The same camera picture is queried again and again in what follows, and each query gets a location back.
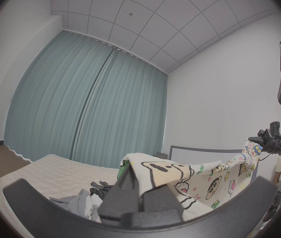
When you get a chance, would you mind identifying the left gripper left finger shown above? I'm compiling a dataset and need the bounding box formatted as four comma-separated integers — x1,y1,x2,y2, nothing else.
98,163,144,219

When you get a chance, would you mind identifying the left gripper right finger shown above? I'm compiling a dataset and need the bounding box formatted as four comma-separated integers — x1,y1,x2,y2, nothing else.
140,184,184,221

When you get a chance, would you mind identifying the white printed pyjama top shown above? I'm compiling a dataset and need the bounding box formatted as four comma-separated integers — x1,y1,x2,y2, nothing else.
118,139,260,218

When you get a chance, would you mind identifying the black garment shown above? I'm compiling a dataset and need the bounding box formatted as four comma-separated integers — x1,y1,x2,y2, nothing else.
90,185,114,201

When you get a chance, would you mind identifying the dark grey garment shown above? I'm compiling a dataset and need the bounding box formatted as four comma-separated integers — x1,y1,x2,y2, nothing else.
91,180,116,188

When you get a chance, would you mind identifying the grey and white garment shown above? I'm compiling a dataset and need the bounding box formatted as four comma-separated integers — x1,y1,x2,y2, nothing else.
50,189,104,223

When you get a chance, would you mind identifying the bed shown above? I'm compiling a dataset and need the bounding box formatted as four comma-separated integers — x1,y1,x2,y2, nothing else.
0,145,260,223

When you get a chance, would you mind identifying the blue-green curtain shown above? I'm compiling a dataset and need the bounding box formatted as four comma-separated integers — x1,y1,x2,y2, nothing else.
71,47,169,169
4,31,115,162

